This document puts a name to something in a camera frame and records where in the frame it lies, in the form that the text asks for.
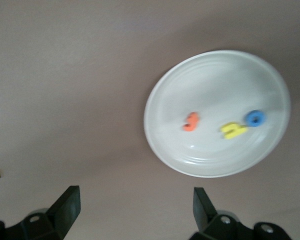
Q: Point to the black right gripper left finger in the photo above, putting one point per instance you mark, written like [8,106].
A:
[62,212]

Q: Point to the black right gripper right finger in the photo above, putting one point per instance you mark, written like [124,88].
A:
[207,225]

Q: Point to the yellow foam letter h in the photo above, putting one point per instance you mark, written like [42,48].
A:
[231,132]

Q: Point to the orange foam letter f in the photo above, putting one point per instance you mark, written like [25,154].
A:
[191,122]

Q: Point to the blue foam letter o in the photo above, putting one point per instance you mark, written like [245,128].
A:
[248,120]

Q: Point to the beige round plate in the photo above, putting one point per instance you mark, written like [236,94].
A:
[215,87]

